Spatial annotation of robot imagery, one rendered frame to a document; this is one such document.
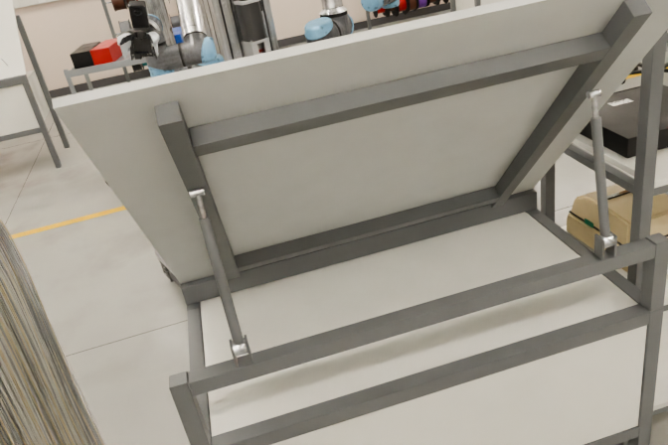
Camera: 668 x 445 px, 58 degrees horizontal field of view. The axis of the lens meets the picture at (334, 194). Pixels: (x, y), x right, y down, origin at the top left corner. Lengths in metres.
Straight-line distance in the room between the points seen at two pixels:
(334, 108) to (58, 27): 7.79
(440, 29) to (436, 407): 0.91
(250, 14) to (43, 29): 6.54
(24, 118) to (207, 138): 4.96
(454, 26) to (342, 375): 0.87
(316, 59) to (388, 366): 0.82
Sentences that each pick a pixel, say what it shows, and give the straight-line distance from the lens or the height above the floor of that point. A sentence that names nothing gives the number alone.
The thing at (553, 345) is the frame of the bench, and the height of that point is 0.79.
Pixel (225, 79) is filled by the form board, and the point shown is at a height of 1.61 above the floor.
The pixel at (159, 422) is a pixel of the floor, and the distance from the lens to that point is 2.80.
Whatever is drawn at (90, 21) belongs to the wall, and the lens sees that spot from 8.73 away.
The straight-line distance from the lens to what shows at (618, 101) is 2.10.
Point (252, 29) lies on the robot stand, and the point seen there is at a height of 1.42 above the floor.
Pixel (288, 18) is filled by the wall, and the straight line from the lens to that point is 8.87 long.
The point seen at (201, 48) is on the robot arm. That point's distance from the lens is 2.00.
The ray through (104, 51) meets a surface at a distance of 4.94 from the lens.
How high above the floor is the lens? 1.85
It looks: 26 degrees down
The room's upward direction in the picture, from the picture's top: 10 degrees counter-clockwise
